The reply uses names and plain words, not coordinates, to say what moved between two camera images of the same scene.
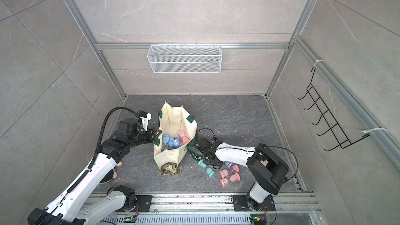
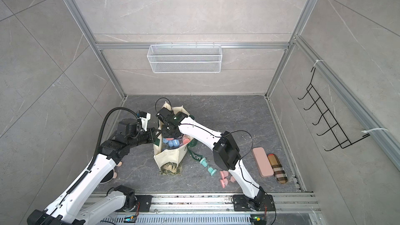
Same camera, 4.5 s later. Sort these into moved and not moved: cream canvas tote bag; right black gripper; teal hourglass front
Moved: right black gripper
Not moved: cream canvas tote bag; teal hourglass front
